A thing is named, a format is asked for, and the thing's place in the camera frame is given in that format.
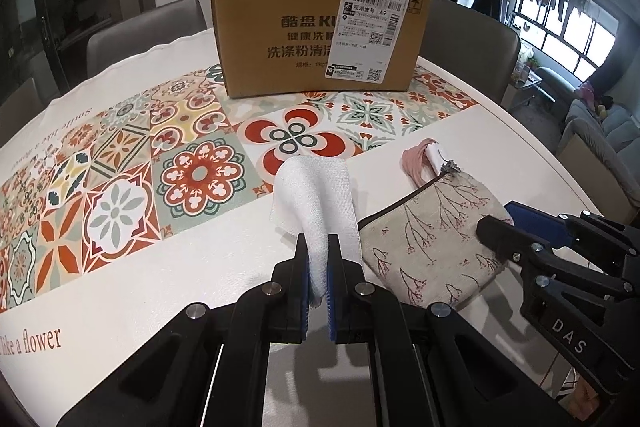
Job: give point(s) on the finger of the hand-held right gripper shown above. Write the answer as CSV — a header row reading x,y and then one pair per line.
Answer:
x,y
537,222
515,244

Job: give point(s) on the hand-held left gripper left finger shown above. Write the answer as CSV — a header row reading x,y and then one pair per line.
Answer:
x,y
301,297

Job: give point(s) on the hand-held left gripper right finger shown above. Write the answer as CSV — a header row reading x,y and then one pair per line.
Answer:
x,y
334,302

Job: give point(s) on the beige floral zipper pouch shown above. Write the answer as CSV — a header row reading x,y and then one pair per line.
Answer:
x,y
425,232

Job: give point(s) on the white cloth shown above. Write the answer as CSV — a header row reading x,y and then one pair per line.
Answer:
x,y
315,197

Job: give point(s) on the brown cardboard box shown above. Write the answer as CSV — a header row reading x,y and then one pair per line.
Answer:
x,y
280,32

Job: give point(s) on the grey sofa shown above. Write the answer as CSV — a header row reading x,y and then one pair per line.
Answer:
x,y
600,137

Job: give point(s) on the dusty pink cloth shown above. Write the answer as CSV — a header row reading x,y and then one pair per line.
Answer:
x,y
412,162

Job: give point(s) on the coffee table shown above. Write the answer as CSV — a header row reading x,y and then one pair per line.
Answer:
x,y
532,87

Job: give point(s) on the grey dining chair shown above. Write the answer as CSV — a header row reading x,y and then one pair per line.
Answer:
x,y
470,42
145,32
25,107

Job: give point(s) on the large window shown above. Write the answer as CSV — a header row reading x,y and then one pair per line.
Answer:
x,y
565,17

